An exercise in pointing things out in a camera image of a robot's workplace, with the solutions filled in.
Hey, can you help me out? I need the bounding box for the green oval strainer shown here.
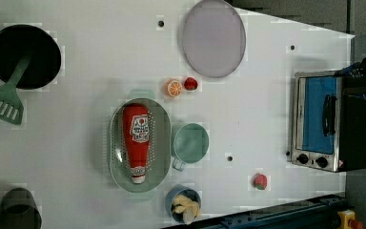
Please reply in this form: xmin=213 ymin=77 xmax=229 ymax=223
xmin=108 ymin=89 xmax=172 ymax=193

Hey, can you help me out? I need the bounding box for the black utensil holder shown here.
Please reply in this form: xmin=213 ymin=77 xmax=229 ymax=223
xmin=0 ymin=25 xmax=61 ymax=90

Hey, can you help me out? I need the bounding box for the red strawberry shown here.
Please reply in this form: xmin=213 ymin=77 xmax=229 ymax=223
xmin=184 ymin=77 xmax=198 ymax=91

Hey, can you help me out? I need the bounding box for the green mug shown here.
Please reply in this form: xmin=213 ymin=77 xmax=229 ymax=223
xmin=172 ymin=123 xmax=210 ymax=172

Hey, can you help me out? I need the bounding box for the orange slice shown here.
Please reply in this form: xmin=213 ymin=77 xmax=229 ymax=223
xmin=165 ymin=79 xmax=183 ymax=97

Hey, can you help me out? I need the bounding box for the red ketchup bottle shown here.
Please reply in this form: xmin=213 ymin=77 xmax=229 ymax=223
xmin=122 ymin=103 xmax=150 ymax=184

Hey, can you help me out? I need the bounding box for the yellow red emergency button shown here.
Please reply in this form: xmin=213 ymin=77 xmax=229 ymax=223
xmin=337 ymin=210 xmax=364 ymax=229

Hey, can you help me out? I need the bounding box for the green spatula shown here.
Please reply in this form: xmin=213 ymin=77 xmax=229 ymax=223
xmin=0 ymin=55 xmax=31 ymax=125

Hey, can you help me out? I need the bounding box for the blue metal frame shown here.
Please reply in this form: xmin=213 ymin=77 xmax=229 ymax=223
xmin=163 ymin=195 xmax=349 ymax=229

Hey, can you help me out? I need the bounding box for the grey round plate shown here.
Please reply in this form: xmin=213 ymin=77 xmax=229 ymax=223
xmin=182 ymin=0 xmax=246 ymax=77

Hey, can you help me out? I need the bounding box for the grey cylindrical cup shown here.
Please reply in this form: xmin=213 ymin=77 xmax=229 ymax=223
xmin=0 ymin=188 xmax=42 ymax=229

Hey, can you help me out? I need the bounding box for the peeled banana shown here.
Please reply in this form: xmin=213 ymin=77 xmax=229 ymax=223
xmin=172 ymin=194 xmax=201 ymax=225

